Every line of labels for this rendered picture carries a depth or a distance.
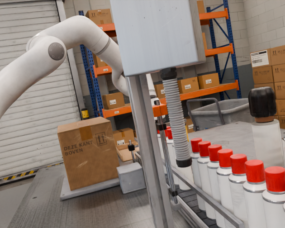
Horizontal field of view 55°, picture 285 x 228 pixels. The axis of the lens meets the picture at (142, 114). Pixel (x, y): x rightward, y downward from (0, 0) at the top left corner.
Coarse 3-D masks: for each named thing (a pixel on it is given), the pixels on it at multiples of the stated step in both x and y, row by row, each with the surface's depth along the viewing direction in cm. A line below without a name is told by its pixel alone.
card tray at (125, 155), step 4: (124, 144) 189; (128, 144) 190; (136, 144) 191; (116, 148) 181; (120, 148) 189; (124, 148) 190; (136, 148) 185; (120, 152) 182; (124, 152) 180; (128, 152) 178; (120, 156) 165; (124, 156) 171; (128, 156) 169; (124, 160) 161; (128, 160) 160
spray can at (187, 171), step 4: (172, 144) 92; (172, 148) 93; (176, 168) 93; (180, 168) 92; (184, 168) 91; (188, 168) 92; (180, 172) 92; (184, 172) 91; (188, 172) 92; (188, 176) 92; (192, 176) 93; (180, 180) 93; (192, 180) 93; (180, 184) 93; (184, 184) 92; (180, 188) 94; (184, 188) 92; (188, 188) 92
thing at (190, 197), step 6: (168, 180) 105; (180, 192) 92; (186, 192) 91; (192, 192) 91; (186, 198) 87; (192, 198) 86; (192, 204) 82; (198, 210) 78; (198, 216) 77; (204, 216) 74; (204, 222) 72; (210, 222) 71
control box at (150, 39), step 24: (120, 0) 58; (144, 0) 56; (168, 0) 55; (192, 0) 56; (120, 24) 59; (144, 24) 57; (168, 24) 55; (192, 24) 54; (120, 48) 60; (144, 48) 58; (168, 48) 56; (192, 48) 55; (144, 72) 59
